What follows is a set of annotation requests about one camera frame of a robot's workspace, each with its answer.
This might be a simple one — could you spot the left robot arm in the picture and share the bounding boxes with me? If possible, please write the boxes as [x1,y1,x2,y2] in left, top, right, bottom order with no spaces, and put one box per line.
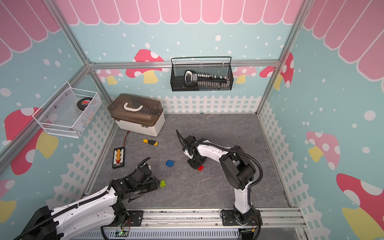
[16,163,161,240]

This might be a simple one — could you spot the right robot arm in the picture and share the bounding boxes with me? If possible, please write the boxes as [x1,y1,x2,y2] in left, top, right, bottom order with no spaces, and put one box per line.
[177,133,264,227]

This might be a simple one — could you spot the lime green lego brick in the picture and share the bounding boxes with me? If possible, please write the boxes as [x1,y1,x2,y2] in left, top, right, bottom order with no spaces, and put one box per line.
[160,180,166,188]

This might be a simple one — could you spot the blue lego brick lower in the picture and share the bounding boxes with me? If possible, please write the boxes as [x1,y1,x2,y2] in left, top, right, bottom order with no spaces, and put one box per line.
[166,160,175,168]

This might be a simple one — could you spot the black tray yellow connectors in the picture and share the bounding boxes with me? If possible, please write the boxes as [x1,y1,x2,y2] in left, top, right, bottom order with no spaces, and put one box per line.
[112,147,126,169]

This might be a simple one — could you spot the brown lid storage box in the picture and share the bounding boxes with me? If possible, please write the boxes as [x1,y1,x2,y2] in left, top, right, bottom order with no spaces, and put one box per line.
[108,94,165,137]

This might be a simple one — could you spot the screwdriver bit set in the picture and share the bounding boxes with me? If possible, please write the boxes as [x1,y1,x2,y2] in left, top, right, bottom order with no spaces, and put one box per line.
[183,71,231,91]

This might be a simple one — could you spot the black tape roll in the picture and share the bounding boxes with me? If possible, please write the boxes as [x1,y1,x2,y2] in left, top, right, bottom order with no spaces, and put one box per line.
[77,97,93,111]

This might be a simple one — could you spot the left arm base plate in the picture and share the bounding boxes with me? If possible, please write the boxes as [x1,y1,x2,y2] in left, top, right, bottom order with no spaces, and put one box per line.
[109,210,144,227]

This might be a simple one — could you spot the yellow handle screwdriver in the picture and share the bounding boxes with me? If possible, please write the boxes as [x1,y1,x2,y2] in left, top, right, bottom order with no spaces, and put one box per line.
[137,138,159,146]

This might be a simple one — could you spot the black wire wall basket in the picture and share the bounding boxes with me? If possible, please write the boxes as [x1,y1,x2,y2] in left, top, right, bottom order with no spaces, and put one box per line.
[170,57,234,92]

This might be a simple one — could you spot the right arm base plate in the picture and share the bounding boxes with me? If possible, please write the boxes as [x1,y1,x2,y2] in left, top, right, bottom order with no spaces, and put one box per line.
[220,209,263,227]

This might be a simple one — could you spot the white wire wall basket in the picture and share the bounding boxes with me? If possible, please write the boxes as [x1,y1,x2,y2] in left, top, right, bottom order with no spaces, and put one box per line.
[33,82,102,139]

